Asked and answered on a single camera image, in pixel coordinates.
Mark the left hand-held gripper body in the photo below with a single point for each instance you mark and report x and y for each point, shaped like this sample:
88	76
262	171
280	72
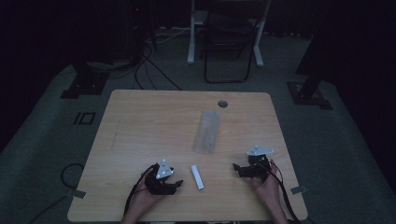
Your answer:
159	178

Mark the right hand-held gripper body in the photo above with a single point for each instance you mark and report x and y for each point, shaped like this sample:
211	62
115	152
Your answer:
258	163

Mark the white cylindrical tube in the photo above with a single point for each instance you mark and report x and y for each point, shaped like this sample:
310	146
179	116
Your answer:
197	177

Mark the clear plastic bag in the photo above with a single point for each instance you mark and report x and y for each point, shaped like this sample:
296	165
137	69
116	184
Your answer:
207	132

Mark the person's right hand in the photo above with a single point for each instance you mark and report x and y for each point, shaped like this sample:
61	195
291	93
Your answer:
267	190

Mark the grey tape piece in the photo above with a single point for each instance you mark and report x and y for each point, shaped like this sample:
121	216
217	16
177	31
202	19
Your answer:
299	189
76	193

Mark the black stand base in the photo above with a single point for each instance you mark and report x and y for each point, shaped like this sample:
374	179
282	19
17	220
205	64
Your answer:
308	93
85	82

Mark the black folding chair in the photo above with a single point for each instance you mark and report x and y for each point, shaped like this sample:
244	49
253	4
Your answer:
230	40

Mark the white desk frame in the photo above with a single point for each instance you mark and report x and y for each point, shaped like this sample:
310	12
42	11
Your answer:
194	34

